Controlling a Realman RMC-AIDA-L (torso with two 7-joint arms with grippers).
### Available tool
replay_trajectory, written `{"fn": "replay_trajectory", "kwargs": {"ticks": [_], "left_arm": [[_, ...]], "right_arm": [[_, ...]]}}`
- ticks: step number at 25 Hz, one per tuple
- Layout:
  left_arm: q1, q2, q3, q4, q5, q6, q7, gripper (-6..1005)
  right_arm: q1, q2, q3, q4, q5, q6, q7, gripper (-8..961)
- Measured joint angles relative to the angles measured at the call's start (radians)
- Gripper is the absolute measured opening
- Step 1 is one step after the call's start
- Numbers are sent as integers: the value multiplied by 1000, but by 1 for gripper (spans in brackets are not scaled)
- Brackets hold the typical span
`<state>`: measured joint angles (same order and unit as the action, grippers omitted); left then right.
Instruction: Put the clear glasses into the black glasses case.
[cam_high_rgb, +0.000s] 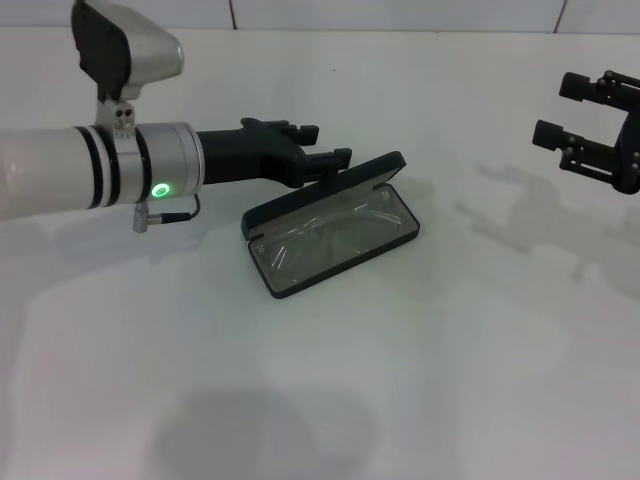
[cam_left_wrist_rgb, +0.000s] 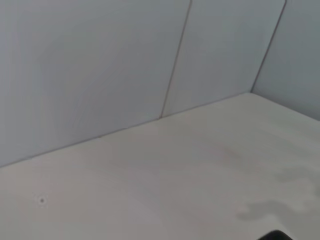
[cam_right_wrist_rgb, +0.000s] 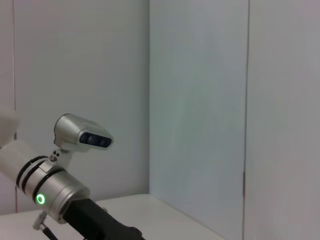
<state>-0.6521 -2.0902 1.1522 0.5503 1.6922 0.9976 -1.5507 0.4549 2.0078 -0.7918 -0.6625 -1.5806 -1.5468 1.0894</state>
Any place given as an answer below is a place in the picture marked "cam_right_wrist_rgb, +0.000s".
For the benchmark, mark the silver left camera bracket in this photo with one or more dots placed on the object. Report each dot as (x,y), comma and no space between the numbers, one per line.
(61,160)

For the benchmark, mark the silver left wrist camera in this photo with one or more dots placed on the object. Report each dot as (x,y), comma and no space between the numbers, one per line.
(72,132)

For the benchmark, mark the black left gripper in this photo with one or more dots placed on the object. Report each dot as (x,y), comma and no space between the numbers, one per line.
(100,227)

